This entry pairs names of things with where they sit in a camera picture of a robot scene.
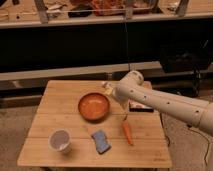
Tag hanging black cable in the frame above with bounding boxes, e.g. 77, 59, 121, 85
123, 18, 132, 73

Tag white paper cup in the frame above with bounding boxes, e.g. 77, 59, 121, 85
48, 129, 71, 154

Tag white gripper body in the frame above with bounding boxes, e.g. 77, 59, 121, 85
108, 84, 128, 109

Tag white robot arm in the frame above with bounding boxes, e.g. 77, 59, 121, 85
103, 70, 213, 136

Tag orange ceramic bowl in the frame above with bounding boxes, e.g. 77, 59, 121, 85
78, 93, 110, 121

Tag small dark flat box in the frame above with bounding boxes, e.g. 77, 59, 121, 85
129, 100, 154, 112

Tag blue sponge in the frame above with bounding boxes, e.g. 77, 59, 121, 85
91, 130, 111, 154

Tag black cable on floor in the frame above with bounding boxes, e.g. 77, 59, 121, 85
188, 124, 212, 167

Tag wooden folding table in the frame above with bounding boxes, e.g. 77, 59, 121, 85
17, 80, 172, 169

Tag long metal shelf rail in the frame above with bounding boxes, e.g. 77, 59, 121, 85
0, 61, 161, 81

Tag orange clutter on shelf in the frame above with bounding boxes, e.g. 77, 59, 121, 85
91, 0, 123, 16

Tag orange carrot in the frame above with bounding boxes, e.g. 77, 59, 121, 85
122, 117, 134, 145

